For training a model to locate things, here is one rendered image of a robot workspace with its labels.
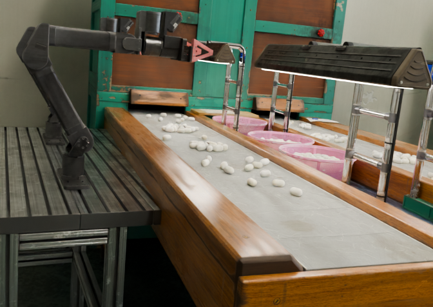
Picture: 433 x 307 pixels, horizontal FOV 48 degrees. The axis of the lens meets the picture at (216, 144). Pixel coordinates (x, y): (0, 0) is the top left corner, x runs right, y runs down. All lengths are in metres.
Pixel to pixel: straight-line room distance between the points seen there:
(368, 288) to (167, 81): 1.86
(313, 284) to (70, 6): 2.71
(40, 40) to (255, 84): 1.55
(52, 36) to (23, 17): 1.85
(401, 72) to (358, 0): 3.29
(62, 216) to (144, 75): 1.43
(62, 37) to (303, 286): 0.93
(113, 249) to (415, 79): 0.79
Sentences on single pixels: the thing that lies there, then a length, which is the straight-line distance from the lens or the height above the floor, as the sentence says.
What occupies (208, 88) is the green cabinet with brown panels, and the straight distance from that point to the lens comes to 2.60.
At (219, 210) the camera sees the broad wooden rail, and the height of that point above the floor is 0.76.
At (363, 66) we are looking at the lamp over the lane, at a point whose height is 1.07.
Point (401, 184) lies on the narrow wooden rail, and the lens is 1.58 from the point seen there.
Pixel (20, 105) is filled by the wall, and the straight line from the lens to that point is 3.26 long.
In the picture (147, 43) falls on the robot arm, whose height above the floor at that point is 1.08.
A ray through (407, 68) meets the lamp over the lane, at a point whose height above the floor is 1.07.
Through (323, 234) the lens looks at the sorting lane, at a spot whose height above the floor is 0.74.
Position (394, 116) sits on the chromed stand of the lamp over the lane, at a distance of 1.20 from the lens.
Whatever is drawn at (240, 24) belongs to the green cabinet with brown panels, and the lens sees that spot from 2.65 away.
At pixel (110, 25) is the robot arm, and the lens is 2.03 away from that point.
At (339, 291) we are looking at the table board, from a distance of 0.85.
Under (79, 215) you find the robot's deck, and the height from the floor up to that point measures 0.67.
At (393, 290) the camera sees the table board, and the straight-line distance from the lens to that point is 0.91.
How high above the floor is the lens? 1.07
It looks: 10 degrees down
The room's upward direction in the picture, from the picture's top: 5 degrees clockwise
